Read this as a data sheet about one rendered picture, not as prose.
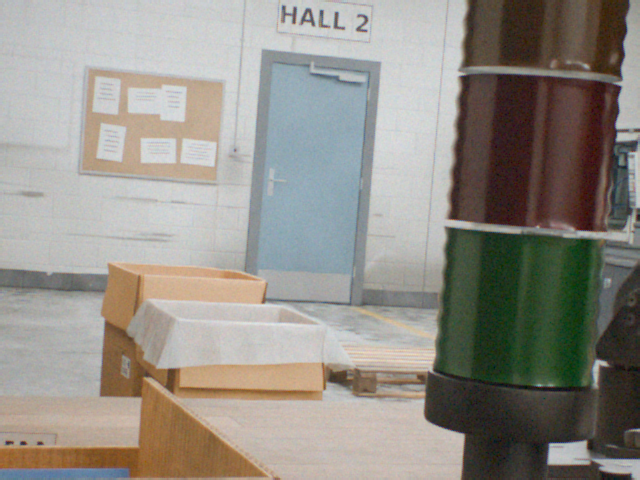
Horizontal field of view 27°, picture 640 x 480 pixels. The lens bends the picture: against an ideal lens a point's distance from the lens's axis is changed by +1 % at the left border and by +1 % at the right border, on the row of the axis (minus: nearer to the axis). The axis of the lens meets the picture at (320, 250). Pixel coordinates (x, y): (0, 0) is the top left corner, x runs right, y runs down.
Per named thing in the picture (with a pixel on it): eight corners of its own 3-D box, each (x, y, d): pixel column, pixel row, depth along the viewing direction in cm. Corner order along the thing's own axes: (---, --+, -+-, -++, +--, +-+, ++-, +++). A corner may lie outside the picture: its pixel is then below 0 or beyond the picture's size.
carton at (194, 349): (348, 490, 408) (361, 329, 405) (148, 489, 389) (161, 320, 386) (289, 443, 471) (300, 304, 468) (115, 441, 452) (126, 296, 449)
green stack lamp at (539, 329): (543, 362, 34) (554, 231, 33) (627, 388, 30) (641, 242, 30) (406, 357, 32) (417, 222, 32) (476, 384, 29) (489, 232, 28)
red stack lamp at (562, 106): (555, 225, 33) (567, 93, 33) (641, 235, 30) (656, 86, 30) (418, 215, 32) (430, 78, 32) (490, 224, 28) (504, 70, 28)
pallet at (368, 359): (484, 372, 808) (486, 349, 807) (565, 402, 713) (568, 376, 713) (299, 366, 769) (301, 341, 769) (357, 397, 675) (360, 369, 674)
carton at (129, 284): (266, 442, 470) (278, 281, 467) (120, 442, 451) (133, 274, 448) (220, 411, 523) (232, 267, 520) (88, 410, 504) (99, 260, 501)
